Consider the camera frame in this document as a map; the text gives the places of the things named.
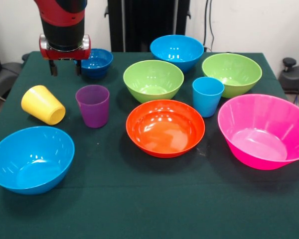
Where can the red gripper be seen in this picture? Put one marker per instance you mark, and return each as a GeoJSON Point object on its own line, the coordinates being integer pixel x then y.
{"type": "Point", "coordinates": [64, 55]}

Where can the yellow cup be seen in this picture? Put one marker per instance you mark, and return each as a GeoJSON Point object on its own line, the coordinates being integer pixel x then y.
{"type": "Point", "coordinates": [40, 103]}

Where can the purple cup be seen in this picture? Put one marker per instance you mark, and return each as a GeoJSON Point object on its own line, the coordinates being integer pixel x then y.
{"type": "Point", "coordinates": [93, 109]}

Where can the light blue bowl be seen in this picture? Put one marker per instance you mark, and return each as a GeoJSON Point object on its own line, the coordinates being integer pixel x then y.
{"type": "Point", "coordinates": [30, 161]}
{"type": "Point", "coordinates": [177, 49]}

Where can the orange bowl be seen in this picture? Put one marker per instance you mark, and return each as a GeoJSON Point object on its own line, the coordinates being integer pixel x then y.
{"type": "Point", "coordinates": [165, 132]}

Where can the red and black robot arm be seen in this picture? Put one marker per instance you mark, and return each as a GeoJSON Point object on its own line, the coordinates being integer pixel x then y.
{"type": "Point", "coordinates": [62, 25]}

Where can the small dark blue bowl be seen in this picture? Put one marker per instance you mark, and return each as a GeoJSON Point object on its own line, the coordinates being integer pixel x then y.
{"type": "Point", "coordinates": [97, 63]}

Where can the green bowl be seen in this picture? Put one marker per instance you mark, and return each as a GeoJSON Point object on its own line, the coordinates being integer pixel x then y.
{"type": "Point", "coordinates": [153, 82]}
{"type": "Point", "coordinates": [231, 72]}

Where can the light blue cup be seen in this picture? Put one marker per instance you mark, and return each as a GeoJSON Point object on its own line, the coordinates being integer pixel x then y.
{"type": "Point", "coordinates": [206, 99]}

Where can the dark green table cloth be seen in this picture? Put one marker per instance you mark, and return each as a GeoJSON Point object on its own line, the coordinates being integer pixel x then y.
{"type": "Point", "coordinates": [149, 199]}

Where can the pink bowl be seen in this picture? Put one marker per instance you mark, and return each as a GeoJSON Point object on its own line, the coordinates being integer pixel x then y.
{"type": "Point", "coordinates": [261, 139]}

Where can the black pedestal leg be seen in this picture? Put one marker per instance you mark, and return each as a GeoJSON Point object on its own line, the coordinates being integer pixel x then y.
{"type": "Point", "coordinates": [294, 79]}
{"type": "Point", "coordinates": [5, 74]}

